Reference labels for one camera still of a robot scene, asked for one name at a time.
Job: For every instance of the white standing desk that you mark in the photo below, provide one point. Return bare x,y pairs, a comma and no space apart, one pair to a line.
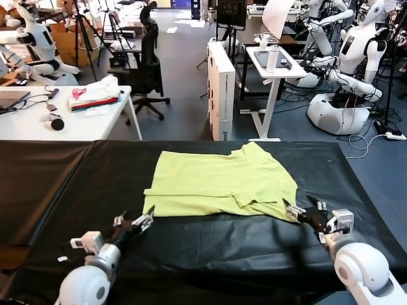
292,74

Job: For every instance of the white humanoid robot raised arm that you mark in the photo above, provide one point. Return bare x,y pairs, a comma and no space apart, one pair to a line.
322,38

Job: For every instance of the white curved sheet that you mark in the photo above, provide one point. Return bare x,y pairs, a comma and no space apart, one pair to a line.
278,16

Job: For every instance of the white water bottle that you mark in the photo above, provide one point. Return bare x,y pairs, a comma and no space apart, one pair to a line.
271,60

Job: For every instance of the black office chair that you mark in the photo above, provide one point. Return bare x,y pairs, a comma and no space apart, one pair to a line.
151,63

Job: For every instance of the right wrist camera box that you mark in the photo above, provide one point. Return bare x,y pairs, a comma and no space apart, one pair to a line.
343,219

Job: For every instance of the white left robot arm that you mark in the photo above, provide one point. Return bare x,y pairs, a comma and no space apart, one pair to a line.
86,282

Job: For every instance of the black light stand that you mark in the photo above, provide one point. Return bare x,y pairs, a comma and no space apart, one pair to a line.
390,79

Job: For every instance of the grey usb hub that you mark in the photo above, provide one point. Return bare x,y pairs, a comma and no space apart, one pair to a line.
54,93

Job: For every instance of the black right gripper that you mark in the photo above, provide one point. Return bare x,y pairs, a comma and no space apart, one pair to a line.
314,219

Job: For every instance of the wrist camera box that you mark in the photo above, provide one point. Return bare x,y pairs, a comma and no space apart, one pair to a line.
343,219
89,241

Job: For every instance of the grey laptop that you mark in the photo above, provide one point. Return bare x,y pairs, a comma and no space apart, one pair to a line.
11,98

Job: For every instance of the tall black camera tripod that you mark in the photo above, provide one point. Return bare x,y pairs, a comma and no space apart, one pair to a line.
79,35

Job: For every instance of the black power strip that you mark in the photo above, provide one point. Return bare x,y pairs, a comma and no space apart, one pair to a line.
381,127

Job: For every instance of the white humanoid robot grey arms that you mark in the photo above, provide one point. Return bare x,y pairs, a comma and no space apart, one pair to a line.
41,41

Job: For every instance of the stack of folded clothes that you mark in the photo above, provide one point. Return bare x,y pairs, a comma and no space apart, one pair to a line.
95,95

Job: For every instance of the brown cardboard box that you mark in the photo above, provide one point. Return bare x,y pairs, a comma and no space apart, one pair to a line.
68,47

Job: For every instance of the white humanoid robot with base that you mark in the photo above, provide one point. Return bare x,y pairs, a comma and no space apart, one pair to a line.
353,47

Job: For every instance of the short black camera tripod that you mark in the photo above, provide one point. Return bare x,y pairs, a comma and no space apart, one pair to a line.
117,35

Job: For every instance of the white work table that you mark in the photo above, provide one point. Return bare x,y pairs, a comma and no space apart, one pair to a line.
25,127

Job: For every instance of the white power strip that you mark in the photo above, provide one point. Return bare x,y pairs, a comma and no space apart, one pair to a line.
395,136

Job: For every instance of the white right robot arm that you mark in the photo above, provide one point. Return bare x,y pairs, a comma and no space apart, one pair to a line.
359,263

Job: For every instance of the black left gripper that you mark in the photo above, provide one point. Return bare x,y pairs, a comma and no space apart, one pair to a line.
125,233

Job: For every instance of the black round speaker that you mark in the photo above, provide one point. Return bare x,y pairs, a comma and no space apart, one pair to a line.
57,124

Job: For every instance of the white handheld controller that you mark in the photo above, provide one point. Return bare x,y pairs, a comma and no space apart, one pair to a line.
47,117

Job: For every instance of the tall white cardboard box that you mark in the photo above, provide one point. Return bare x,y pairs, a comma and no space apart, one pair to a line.
225,95

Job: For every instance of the black monitor on tripod stand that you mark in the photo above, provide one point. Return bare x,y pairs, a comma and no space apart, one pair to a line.
232,12

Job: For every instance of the dark tablet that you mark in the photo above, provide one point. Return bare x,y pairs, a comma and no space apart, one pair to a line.
264,58

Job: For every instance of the yellow-green t-shirt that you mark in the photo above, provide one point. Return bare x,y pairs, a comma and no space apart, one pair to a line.
219,181

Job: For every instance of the small black tablecloth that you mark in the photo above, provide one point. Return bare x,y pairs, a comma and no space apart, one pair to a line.
35,184

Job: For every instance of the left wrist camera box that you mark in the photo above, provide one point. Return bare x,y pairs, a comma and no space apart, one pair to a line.
89,241

